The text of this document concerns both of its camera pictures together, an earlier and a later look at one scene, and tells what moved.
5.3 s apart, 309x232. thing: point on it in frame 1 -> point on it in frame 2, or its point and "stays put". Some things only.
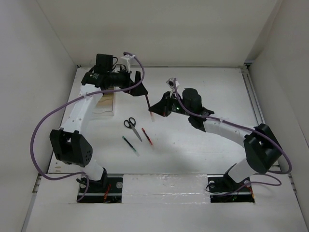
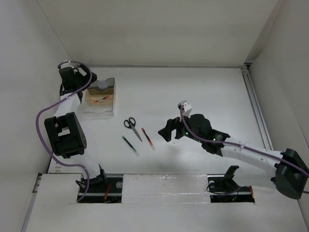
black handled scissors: [131, 123] stays put
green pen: [132, 147] stays put
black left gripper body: [121, 79] -> [82, 81]
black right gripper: [162, 108] -> [171, 125]
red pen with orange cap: [151, 116] -> [102, 99]
